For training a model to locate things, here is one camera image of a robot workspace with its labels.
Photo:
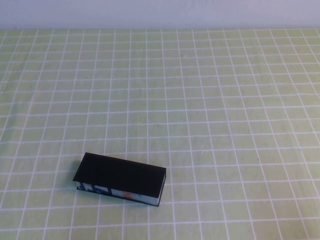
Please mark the black rectangular glasses case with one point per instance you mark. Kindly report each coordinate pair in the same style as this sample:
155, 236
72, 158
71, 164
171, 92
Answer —
120, 175

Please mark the green checked tablecloth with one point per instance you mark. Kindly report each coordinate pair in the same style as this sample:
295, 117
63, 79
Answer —
200, 100

